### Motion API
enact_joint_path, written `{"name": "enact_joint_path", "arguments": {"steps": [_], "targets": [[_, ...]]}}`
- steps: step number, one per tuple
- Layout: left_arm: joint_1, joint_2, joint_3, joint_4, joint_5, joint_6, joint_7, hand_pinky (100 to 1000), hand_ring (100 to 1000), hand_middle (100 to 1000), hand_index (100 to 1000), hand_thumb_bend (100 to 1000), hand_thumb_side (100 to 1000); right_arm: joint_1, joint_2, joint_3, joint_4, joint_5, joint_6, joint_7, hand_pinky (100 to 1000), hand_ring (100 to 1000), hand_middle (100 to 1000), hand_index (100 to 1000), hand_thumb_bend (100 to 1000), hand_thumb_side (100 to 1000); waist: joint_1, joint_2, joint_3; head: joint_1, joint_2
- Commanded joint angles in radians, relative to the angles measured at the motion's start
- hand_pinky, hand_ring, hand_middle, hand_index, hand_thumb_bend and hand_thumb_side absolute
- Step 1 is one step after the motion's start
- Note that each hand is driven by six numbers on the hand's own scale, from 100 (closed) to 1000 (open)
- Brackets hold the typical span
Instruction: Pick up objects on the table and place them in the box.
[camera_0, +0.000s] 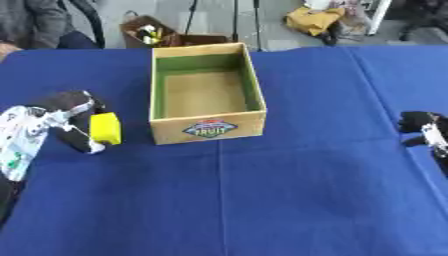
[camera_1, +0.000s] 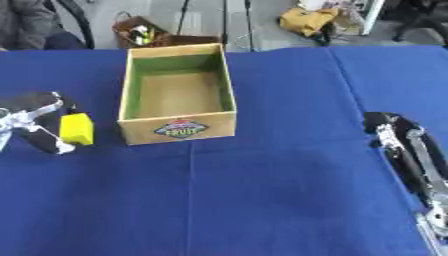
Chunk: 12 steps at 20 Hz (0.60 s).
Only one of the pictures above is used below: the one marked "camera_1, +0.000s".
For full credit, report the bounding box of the person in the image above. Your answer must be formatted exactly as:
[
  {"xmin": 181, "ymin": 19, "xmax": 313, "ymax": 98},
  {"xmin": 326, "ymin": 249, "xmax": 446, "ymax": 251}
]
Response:
[{"xmin": 0, "ymin": 0, "xmax": 88, "ymax": 52}]

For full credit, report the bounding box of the black office chair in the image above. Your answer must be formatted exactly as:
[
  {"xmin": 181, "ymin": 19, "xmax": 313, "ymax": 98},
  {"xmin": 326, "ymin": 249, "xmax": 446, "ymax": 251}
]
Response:
[{"xmin": 388, "ymin": 0, "xmax": 448, "ymax": 44}]

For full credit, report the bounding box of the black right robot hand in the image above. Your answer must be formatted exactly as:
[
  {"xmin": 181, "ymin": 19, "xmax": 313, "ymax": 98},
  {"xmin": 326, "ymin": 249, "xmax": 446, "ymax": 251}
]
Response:
[{"xmin": 362, "ymin": 111, "xmax": 448, "ymax": 208}]

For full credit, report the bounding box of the brown basket with items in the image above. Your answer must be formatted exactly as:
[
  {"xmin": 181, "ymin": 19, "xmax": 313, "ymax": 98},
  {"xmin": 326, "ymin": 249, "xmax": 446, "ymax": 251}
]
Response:
[{"xmin": 112, "ymin": 11, "xmax": 172, "ymax": 50}]

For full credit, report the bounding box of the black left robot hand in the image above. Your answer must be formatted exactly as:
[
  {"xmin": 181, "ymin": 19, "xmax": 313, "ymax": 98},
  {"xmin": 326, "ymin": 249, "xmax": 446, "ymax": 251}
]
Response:
[{"xmin": 0, "ymin": 91, "xmax": 79, "ymax": 156}]

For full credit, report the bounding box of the yellow rectangular block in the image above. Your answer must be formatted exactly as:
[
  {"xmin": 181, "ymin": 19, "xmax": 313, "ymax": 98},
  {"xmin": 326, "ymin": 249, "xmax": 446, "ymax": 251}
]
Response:
[{"xmin": 57, "ymin": 112, "xmax": 97, "ymax": 146}]

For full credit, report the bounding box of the black tripod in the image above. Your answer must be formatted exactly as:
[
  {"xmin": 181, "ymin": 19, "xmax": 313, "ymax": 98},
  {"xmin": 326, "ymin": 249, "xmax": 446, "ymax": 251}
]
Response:
[{"xmin": 175, "ymin": 0, "xmax": 259, "ymax": 53}]

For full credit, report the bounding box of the yellow bag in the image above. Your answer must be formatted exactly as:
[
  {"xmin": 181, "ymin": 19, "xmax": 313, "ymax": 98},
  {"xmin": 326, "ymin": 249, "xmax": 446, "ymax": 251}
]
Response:
[{"xmin": 276, "ymin": 6, "xmax": 342, "ymax": 38}]

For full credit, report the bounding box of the tan cardboard box green inside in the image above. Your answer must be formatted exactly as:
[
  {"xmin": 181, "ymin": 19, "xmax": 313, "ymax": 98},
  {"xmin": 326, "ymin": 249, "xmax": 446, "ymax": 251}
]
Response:
[{"xmin": 115, "ymin": 42, "xmax": 238, "ymax": 146}]

